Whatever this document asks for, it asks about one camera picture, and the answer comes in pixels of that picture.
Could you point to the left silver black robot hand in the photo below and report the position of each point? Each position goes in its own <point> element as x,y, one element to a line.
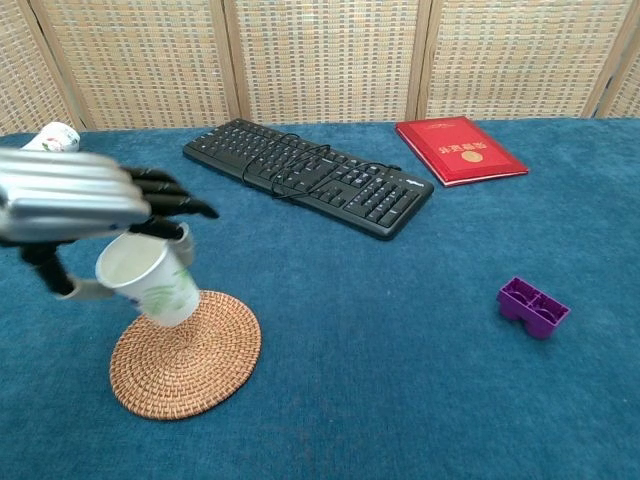
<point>75,200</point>

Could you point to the white paper cup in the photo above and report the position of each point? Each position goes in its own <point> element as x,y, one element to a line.
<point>150,282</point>

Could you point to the round woven rattan coaster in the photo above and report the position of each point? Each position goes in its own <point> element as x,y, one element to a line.
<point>186,355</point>

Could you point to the large white yellow-capped bottle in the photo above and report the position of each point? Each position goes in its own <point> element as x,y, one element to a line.
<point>52,137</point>

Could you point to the black computer keyboard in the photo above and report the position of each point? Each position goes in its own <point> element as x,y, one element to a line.
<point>308,176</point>

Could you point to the woven bamboo folding screen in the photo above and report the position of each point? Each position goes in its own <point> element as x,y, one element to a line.
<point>320,60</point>

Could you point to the blue table mat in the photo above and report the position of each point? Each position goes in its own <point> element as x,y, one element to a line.
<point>350,325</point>

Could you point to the red certificate book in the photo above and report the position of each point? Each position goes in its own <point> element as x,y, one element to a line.
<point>460,150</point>

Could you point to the purple plastic block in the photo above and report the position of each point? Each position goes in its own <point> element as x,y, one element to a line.
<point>532,307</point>

